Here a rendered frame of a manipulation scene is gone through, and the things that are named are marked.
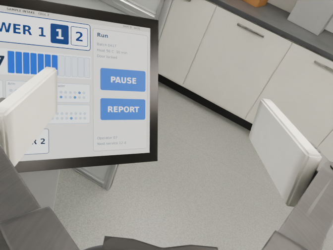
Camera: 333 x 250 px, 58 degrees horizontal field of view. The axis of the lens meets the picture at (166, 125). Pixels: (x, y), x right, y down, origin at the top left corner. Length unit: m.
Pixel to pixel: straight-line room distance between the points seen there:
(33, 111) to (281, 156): 0.13
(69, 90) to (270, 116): 0.47
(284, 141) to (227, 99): 2.48
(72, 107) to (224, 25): 1.97
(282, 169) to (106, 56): 0.51
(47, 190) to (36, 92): 0.69
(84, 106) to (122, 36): 0.16
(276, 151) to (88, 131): 0.48
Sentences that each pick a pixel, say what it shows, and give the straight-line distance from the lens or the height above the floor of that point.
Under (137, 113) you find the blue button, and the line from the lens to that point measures 0.64.
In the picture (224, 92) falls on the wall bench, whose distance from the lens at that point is 2.62.
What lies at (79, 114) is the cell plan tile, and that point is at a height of 1.04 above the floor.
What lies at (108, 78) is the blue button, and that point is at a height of 1.10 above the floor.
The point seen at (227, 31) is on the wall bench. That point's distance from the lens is 2.47.
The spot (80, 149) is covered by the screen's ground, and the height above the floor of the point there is 0.99.
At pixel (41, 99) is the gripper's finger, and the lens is 0.18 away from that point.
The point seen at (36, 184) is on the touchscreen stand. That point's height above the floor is 0.78.
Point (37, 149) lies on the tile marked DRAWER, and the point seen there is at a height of 0.99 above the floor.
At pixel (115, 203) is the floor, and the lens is 1.77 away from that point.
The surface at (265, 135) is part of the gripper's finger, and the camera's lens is 0.19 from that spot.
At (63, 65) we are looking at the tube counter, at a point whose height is 1.11.
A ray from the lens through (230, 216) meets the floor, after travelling 2.01.
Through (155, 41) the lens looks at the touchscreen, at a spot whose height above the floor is 1.16.
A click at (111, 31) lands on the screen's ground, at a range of 0.64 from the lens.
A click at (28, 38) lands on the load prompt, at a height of 1.14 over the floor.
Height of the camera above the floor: 1.43
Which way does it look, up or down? 37 degrees down
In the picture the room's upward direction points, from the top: 23 degrees clockwise
